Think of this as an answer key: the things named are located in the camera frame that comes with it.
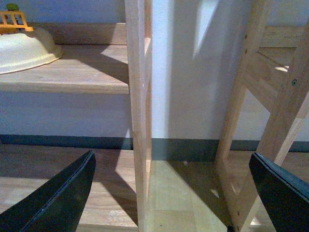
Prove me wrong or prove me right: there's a wooden shelf unit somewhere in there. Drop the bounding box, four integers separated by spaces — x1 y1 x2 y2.
0 0 152 232

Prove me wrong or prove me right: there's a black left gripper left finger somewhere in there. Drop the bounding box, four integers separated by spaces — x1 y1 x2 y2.
0 151 96 232

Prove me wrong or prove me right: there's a cream plastic toy base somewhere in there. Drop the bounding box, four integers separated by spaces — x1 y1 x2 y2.
0 28 64 74

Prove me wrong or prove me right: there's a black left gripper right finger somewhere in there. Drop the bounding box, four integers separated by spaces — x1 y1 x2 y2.
249 153 309 232

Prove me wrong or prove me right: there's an orange toy fence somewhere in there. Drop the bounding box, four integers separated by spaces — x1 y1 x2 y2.
0 3 34 35

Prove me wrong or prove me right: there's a wooden chair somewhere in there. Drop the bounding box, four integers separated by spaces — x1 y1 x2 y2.
214 0 309 232

